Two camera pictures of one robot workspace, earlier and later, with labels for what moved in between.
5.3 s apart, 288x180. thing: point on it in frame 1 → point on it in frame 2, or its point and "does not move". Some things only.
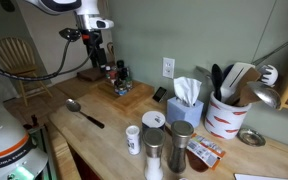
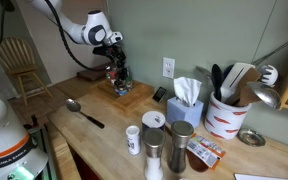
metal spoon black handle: (76, 107) does not move
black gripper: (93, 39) → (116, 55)
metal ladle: (266, 93) does not move
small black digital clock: (159, 95) does not move
